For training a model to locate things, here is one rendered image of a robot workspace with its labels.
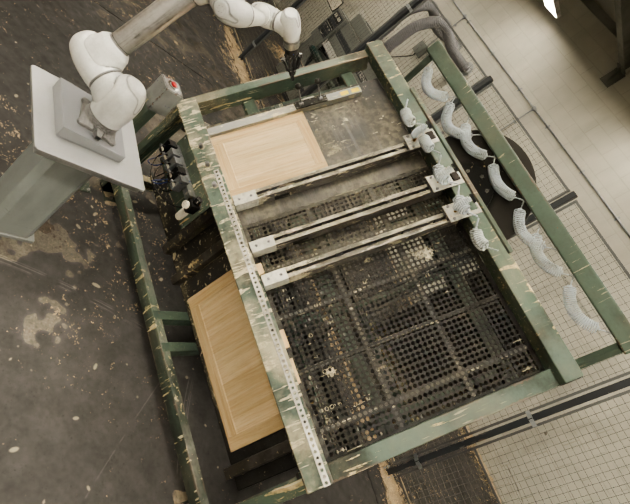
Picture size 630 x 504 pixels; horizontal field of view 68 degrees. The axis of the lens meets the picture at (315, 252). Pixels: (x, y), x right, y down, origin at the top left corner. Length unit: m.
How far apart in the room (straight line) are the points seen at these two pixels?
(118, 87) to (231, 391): 1.59
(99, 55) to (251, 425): 1.86
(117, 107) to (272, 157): 0.89
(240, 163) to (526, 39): 6.36
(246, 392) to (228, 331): 0.35
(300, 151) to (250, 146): 0.29
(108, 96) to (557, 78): 6.66
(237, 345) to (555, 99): 6.20
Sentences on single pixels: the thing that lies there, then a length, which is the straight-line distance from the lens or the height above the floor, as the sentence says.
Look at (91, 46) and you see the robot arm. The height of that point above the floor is 1.04.
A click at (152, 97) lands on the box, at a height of 0.82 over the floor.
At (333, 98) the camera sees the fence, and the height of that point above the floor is 1.53.
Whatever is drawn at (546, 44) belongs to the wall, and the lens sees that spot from 8.25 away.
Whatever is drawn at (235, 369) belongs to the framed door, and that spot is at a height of 0.44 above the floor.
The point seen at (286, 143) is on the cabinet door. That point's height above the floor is 1.21.
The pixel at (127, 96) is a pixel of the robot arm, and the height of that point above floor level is 1.04.
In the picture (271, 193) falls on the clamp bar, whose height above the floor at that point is 1.09.
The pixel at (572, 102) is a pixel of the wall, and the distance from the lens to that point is 7.67.
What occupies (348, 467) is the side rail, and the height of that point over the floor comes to 0.97.
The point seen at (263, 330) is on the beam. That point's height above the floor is 0.85.
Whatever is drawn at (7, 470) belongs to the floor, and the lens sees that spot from 2.35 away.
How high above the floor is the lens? 2.08
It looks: 23 degrees down
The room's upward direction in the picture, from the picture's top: 57 degrees clockwise
